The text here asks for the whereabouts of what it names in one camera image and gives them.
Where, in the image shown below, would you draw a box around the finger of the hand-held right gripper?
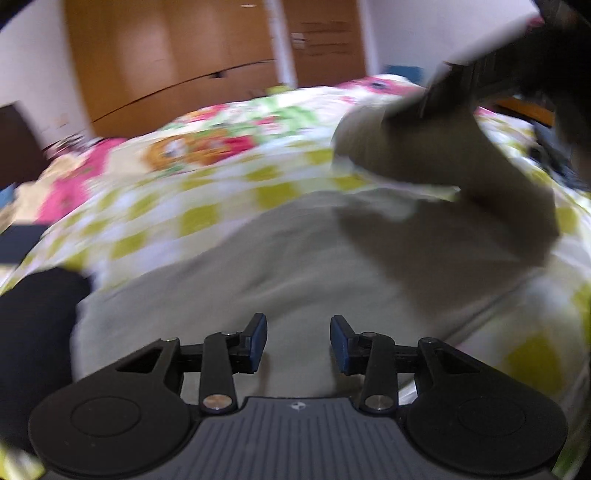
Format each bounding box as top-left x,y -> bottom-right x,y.
385,39 -> 546,127

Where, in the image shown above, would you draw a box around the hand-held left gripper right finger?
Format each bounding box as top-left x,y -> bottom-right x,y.
330,315 -> 499,414

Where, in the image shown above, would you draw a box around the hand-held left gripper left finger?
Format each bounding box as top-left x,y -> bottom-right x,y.
92,313 -> 267,414

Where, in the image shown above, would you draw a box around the light grey pants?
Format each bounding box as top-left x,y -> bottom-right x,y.
71,104 -> 561,407

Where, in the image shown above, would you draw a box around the folded dark grey pants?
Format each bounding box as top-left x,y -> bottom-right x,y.
534,124 -> 561,178

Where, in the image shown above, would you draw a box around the wooden desk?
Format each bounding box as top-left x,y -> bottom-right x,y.
499,99 -> 555,127

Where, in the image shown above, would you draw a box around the blue foam mat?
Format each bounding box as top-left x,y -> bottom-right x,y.
385,65 -> 426,84

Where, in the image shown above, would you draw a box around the checkered plastic bed sheet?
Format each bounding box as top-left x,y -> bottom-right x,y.
0,111 -> 591,480

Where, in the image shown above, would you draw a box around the wooden door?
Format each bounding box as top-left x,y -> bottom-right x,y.
281,0 -> 370,88

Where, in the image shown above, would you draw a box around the cartoon printed quilt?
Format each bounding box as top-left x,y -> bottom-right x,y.
14,74 -> 462,232

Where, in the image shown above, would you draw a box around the black folded cloth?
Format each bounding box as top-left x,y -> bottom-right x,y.
0,268 -> 90,455

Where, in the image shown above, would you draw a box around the wooden wardrobe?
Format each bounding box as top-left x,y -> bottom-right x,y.
65,0 -> 278,134

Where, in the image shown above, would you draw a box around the dark wooden headboard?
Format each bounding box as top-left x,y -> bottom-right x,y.
0,102 -> 47,190

